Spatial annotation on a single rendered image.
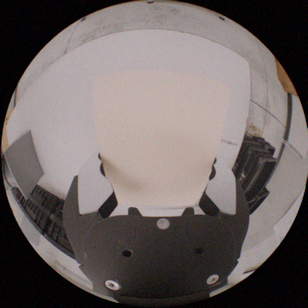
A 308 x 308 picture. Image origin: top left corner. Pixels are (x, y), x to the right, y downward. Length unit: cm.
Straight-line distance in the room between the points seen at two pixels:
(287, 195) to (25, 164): 303
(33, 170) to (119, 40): 43
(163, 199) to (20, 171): 42
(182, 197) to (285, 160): 256
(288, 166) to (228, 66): 249
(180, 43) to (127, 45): 8
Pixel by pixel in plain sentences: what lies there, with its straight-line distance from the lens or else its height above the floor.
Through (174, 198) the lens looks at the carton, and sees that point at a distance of 15.
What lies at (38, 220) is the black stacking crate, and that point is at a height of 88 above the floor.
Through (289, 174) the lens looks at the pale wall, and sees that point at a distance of 261.
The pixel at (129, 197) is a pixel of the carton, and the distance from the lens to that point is 15.
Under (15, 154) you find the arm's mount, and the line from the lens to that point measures 41.
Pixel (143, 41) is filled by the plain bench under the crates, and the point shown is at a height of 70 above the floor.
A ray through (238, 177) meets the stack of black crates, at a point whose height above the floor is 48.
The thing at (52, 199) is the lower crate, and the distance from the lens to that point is 56.
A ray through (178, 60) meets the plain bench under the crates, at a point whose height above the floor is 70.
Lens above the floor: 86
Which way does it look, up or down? 60 degrees down
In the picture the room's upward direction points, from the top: 180 degrees counter-clockwise
